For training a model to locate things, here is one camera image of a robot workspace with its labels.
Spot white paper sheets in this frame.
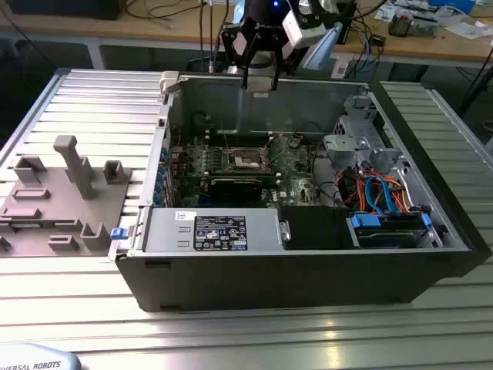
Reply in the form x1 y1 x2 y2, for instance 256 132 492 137
442 21 493 39

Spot black equipment case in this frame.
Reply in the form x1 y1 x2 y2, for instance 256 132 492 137
7 0 126 21

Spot CPU socket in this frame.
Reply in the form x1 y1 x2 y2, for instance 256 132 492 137
225 146 270 173

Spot black drive bay box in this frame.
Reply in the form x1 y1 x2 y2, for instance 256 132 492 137
277 205 352 251

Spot blue disk carrier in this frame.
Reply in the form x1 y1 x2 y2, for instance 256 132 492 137
345 212 432 250

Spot grey parts rack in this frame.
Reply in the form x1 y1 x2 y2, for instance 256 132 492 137
0 134 134 258

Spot orange wire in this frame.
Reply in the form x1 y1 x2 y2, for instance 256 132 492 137
338 171 411 215

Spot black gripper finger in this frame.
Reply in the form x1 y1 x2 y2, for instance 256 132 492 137
219 22 254 91
267 32 289 93

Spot black arched wire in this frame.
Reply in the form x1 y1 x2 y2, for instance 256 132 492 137
293 120 329 136

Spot grey metal drive cage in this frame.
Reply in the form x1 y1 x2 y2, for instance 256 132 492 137
322 94 405 170

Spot pale grey case handle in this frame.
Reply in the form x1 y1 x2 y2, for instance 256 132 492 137
159 71 182 96

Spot black looped wire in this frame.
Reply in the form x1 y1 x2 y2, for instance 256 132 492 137
310 146 342 207

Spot black graphics card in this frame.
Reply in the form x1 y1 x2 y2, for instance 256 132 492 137
175 171 280 202

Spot grey hanging cable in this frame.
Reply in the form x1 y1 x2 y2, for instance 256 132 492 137
198 0 217 74

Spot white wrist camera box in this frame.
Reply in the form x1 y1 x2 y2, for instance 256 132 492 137
282 6 315 50

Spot blue network cable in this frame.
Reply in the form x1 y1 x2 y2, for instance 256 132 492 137
361 30 377 74

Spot red wire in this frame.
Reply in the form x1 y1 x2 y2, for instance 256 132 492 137
169 122 185 151

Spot metal electronic device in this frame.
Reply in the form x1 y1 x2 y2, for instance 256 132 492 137
387 11 438 39

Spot thin metal locking lever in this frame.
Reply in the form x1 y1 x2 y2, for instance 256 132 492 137
220 119 232 150

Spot green motherboard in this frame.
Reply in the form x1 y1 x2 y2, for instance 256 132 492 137
169 133 337 209

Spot blue cardboard box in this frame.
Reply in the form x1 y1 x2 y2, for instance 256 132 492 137
429 0 475 13

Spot grey power supply unit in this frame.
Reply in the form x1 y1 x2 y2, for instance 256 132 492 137
141 207 285 254

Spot pale blue teach pendant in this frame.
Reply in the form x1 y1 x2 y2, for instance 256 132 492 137
0 341 82 370

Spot black upright device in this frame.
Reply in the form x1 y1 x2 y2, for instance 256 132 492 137
335 7 357 44

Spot wooden desk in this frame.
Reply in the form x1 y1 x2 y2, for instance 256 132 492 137
0 0 493 62

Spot black PC case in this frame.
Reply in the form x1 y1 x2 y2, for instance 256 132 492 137
108 71 492 313

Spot blue flat data wire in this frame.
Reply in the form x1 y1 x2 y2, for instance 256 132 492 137
364 175 400 215

